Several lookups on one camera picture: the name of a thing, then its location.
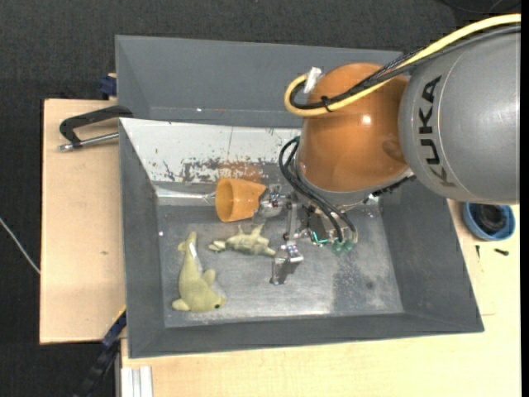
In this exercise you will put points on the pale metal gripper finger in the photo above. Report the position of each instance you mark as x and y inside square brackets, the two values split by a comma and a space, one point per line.
[285, 265]
[273, 204]

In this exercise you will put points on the green toy turtle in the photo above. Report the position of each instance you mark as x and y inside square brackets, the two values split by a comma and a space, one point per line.
[248, 243]

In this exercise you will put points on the grey metal bin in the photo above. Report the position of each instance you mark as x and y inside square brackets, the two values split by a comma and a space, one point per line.
[256, 296]

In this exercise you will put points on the green toy fish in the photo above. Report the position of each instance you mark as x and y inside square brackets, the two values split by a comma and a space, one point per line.
[195, 285]

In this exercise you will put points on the small black screw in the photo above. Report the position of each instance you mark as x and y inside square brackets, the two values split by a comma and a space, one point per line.
[502, 252]

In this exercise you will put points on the blue round container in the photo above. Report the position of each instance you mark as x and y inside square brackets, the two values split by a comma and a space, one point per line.
[475, 223]

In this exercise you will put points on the orange cup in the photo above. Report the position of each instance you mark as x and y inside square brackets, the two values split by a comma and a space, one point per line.
[237, 200]

